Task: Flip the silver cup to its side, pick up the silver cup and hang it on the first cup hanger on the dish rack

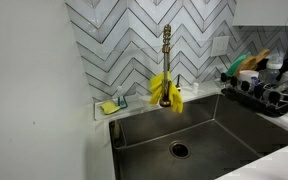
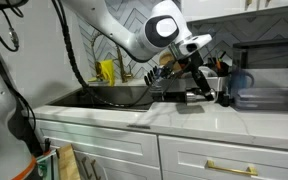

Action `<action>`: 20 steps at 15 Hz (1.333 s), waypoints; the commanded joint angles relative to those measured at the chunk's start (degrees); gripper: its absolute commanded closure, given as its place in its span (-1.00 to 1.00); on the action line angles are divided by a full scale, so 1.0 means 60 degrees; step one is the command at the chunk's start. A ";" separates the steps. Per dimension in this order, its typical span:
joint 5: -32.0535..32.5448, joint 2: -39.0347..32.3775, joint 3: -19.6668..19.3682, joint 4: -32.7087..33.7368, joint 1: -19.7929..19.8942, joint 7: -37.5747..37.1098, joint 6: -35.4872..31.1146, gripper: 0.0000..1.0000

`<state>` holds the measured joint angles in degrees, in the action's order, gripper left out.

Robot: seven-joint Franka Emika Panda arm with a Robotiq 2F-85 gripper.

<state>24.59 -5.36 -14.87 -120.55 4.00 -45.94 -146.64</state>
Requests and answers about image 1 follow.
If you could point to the gold spring kitchen faucet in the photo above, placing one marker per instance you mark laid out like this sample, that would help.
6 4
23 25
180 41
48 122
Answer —
166 60

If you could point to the clear soap bottle blue label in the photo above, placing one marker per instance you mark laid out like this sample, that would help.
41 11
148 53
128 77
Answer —
122 101

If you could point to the green cutting board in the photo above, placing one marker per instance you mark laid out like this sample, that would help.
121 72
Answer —
236 65

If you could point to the round wooden cutting board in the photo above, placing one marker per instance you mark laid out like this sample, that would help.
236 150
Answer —
245 65

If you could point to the dark soap dispenser pump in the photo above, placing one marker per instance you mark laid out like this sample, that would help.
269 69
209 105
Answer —
178 85

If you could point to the small white bottle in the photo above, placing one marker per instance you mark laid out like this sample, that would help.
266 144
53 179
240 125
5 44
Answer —
195 88

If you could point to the steel dish rack black pegs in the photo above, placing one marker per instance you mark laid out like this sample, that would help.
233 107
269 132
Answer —
250 100

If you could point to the white wall outlet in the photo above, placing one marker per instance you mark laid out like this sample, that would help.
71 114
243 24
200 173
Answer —
220 46

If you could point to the sink drain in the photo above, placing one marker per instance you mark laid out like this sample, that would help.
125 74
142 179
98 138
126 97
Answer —
180 150

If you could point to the stainless steel sink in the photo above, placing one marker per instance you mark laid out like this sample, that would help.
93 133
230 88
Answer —
217 143

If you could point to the white mug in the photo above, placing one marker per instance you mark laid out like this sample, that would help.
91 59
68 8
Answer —
247 76

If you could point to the yellow sponge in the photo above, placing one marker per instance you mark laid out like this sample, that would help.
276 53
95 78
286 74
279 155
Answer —
109 107

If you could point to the clear baby bottle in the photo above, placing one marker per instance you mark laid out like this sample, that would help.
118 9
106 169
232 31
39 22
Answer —
270 71

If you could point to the white upper cabinet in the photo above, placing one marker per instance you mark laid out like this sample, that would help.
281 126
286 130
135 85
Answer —
264 11

